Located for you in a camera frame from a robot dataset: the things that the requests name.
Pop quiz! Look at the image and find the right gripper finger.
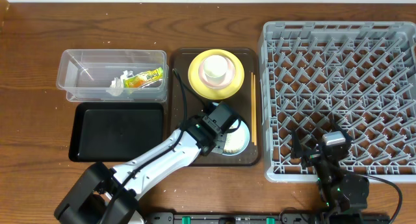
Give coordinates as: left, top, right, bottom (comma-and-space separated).
330, 117, 352, 142
291, 129, 304, 159

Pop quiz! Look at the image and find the green snack wrapper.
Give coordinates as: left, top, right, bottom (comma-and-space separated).
123, 67, 163, 88

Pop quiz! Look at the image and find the white tissue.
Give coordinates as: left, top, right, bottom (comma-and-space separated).
107, 70, 133, 97

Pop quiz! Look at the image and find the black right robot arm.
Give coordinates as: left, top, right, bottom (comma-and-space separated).
291, 120, 369, 223

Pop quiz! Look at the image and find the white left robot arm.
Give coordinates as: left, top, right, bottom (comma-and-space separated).
54, 115, 234, 223

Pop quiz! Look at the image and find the grey dishwasher rack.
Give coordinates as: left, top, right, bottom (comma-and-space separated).
258, 21, 415, 183

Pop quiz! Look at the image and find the blue bowl with rice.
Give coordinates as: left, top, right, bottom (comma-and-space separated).
221, 116, 250, 156

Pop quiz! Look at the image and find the yellow plate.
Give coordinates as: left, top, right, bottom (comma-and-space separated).
188, 49, 245, 100

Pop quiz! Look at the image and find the brown serving tray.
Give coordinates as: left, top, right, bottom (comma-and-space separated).
165, 48, 262, 167

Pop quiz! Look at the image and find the pink bowl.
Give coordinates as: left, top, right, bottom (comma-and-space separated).
198, 56, 235, 89

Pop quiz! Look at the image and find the cream cup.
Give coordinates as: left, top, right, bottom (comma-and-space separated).
203, 55, 228, 84

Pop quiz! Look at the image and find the wooden chopstick outer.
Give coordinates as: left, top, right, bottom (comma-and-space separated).
252, 73, 257, 146

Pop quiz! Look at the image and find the black plastic tray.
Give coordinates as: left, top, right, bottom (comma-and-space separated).
68, 102, 164, 162

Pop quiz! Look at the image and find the clear plastic bin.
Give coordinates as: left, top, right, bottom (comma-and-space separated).
56, 49, 168, 103

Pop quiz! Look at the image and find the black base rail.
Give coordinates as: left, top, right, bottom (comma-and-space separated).
144, 210, 391, 224

